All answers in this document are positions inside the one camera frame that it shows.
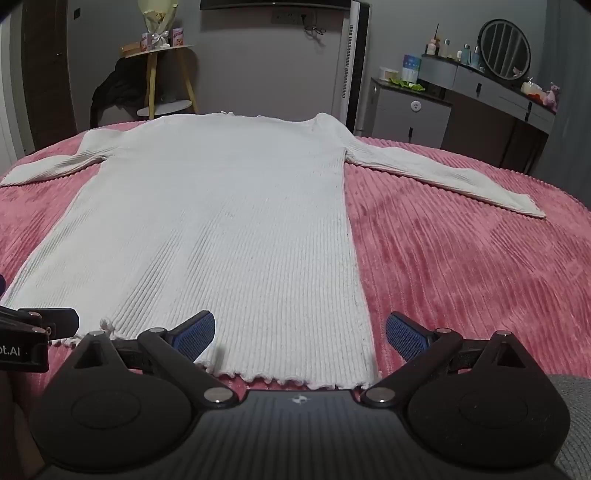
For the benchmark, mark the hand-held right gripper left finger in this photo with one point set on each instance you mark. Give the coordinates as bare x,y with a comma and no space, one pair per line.
196,334

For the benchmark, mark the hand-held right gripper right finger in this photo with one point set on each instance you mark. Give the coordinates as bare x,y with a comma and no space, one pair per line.
406,337

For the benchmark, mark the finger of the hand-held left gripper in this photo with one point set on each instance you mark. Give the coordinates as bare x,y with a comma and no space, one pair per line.
55,321

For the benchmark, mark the white ribbed knit sweater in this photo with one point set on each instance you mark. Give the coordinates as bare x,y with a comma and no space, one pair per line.
207,207

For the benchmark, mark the pink ribbed blanket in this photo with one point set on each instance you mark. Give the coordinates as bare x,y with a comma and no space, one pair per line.
438,254

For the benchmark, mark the grey cloth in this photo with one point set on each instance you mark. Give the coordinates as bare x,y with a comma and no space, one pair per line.
572,415

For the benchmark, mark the grey bedside cabinet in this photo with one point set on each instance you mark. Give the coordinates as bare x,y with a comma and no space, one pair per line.
411,115

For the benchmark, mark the black garment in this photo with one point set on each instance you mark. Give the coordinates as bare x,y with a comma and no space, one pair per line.
117,90

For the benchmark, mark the grey dressing table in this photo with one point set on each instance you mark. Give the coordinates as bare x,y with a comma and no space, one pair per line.
498,115

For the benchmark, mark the green packet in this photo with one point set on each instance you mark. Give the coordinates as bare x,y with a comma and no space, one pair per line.
408,85

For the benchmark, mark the dark wooden door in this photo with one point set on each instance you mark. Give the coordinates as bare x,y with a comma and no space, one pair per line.
46,69

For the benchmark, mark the white container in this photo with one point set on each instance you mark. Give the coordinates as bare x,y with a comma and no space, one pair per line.
388,75

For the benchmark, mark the round side table yellow legs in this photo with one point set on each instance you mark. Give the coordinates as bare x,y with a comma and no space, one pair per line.
151,74

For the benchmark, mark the blue and white box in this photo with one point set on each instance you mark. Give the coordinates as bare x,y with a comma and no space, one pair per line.
411,69

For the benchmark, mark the white tower air conditioner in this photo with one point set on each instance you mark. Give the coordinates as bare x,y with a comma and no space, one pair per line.
353,69

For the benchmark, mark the white bowl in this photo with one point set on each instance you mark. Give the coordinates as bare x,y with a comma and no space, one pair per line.
532,86

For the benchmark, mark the pink plush toy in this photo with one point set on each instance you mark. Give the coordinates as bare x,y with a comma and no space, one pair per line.
551,94

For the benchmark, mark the small wooden box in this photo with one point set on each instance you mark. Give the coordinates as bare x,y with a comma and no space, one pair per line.
131,48

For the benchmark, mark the blue bottle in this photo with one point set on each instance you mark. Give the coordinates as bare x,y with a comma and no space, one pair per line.
466,55

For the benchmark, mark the clear bottle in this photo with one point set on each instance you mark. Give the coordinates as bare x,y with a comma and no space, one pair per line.
445,48

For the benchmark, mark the pink bottle with sticks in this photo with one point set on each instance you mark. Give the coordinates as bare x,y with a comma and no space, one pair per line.
431,46

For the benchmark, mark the small pink box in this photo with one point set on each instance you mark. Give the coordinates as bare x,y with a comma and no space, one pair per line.
147,41
178,37

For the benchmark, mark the round black mirror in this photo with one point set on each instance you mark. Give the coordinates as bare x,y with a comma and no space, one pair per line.
503,48

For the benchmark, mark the wall power outlet strip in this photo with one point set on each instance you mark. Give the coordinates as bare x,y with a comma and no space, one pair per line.
288,18

